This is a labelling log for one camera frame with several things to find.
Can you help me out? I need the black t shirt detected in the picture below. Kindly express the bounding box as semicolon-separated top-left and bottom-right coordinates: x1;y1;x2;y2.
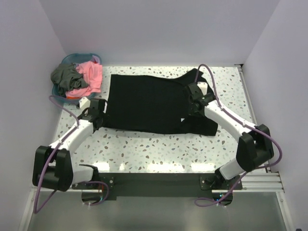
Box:
103;68;218;136

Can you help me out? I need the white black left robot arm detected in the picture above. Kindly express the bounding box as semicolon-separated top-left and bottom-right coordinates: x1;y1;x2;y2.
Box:
32;98;107;192

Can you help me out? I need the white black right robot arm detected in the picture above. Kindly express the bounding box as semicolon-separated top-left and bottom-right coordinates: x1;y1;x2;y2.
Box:
185;82;274;189

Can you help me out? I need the orange garment in basket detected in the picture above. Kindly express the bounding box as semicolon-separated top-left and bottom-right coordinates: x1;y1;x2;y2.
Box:
65;97;79;101

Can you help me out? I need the pink t shirt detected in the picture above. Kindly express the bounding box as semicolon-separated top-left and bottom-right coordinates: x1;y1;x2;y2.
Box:
65;61;103;98

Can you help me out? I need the grey green t shirt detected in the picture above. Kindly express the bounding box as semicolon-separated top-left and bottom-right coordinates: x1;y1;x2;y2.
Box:
51;64;89;97

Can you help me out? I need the purple garment in basket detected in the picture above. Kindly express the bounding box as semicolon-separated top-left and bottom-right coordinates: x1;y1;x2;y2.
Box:
90;55;101;64

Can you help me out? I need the teal plastic laundry basket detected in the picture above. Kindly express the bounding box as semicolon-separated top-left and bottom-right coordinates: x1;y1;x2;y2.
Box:
51;53;102;105

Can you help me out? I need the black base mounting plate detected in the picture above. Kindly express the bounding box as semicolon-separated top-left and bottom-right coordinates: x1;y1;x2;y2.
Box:
72;173;243;200

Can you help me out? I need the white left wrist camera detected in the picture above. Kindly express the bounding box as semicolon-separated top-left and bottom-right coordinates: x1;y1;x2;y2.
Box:
78;97;90;110

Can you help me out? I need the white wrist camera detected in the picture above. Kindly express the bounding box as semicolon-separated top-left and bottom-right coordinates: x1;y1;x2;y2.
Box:
78;97;90;110
197;82;208;95

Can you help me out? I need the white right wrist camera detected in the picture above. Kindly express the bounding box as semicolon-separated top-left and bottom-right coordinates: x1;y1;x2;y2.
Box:
197;82;208;95

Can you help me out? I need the aluminium right side rail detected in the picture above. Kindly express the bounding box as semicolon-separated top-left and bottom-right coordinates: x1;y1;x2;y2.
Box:
234;63;274;173

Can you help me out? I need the aluminium front frame rail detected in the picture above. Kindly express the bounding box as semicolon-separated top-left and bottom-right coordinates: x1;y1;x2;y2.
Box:
30;172;286;193

